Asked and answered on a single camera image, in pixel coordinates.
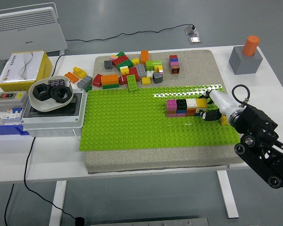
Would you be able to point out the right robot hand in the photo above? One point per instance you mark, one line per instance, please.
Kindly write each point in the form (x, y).
(224, 102)

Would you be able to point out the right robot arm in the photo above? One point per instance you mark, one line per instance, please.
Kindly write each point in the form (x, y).
(259, 124)

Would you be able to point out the blue toy brick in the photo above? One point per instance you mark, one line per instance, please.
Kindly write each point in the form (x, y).
(174, 60)
(197, 114)
(181, 111)

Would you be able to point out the black toy brick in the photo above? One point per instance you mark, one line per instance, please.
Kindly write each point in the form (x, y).
(181, 104)

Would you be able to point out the pink toy brick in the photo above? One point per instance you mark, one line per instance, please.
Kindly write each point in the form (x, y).
(171, 115)
(181, 115)
(174, 63)

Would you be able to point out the magenta toy brick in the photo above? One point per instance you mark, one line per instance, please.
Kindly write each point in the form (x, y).
(171, 104)

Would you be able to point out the brown toy brick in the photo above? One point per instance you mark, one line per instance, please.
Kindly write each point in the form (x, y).
(175, 70)

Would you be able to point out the small white toy brick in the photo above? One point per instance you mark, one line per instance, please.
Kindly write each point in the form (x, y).
(150, 74)

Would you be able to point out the lime green toy brick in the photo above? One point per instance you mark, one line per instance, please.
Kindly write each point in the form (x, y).
(153, 64)

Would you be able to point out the light grey toy brick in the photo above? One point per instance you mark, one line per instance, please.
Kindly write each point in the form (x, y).
(85, 82)
(141, 70)

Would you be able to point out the orange long toy brick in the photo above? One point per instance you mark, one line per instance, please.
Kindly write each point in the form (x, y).
(144, 56)

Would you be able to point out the green toy baseplate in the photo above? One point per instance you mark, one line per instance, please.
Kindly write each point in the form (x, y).
(132, 122)

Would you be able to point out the red long toy brick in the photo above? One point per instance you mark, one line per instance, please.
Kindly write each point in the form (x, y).
(133, 71)
(119, 60)

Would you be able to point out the yellow white toy brick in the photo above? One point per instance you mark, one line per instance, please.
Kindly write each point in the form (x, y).
(124, 70)

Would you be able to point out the green flat toy brick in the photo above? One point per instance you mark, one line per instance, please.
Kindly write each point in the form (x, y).
(110, 86)

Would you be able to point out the large orange toy brick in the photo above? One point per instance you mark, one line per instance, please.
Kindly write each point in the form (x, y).
(109, 79)

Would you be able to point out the dark grey toy brick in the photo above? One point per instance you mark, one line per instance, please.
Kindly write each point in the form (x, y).
(108, 64)

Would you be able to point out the red sloped toy brick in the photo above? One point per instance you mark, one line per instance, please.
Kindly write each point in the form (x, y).
(97, 80)

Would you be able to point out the yellow stepped toy brick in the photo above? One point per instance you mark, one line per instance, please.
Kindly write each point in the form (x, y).
(79, 72)

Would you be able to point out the orange flat toy brick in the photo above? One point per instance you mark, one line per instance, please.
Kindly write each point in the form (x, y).
(71, 77)

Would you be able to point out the grey-brown foam mat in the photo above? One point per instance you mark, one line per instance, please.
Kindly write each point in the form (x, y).
(202, 73)

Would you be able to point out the grey cube block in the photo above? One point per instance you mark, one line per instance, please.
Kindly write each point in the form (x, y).
(245, 63)

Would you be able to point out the orange cylinder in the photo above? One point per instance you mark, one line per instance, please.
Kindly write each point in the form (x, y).
(250, 46)

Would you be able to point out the closed metal floor socket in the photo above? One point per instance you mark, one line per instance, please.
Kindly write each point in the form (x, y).
(195, 40)

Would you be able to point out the dark grey sloped brick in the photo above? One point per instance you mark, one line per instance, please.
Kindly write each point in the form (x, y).
(157, 78)

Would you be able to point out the small pink yellow brick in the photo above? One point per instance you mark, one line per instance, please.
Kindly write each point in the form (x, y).
(114, 57)
(159, 69)

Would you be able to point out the open metal floor socket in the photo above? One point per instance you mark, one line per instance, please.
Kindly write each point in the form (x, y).
(191, 30)

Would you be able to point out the white table leg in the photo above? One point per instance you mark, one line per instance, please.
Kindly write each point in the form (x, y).
(57, 202)
(227, 195)

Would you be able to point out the lime green long brick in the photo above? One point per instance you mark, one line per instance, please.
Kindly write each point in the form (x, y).
(132, 82)

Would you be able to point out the dark green long brick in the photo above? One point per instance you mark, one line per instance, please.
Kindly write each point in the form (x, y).
(125, 65)

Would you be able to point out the small dark green brick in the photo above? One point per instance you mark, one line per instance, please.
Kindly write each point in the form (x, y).
(88, 88)

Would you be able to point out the grey metal plate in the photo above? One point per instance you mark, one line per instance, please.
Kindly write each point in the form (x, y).
(151, 222)

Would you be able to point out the large black nut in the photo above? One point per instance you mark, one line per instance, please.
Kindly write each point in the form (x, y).
(60, 94)
(40, 92)

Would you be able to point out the small black circuit part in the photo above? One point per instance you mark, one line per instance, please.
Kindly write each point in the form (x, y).
(56, 82)

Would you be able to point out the white bowl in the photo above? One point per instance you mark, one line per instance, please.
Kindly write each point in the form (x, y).
(46, 104)

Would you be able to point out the yellow white tissue box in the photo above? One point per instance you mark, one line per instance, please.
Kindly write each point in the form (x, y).
(23, 68)

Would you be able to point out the white panel heater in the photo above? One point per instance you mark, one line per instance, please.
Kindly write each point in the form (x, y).
(26, 35)

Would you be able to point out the white blue circuit breaker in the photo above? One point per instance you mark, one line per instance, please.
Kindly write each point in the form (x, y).
(11, 115)

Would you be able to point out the blue plastic bin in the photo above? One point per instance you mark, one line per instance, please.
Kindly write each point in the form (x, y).
(4, 130)

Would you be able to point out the grey electrical enclosure box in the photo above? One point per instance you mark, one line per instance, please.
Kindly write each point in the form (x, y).
(54, 120)

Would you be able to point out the grey push-button switch box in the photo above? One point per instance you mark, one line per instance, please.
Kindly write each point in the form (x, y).
(10, 100)

